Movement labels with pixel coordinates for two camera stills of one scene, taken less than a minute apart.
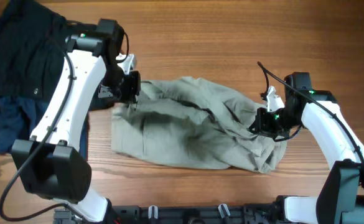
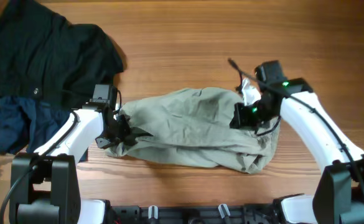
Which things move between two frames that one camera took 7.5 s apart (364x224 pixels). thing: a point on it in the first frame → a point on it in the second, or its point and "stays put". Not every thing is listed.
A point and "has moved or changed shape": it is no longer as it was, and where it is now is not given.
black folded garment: (23, 49) stays put
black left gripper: (129, 94) → (125, 131)
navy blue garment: (7, 119) stays put
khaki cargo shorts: (191, 120) has moved or changed shape
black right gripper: (260, 125) → (241, 119)
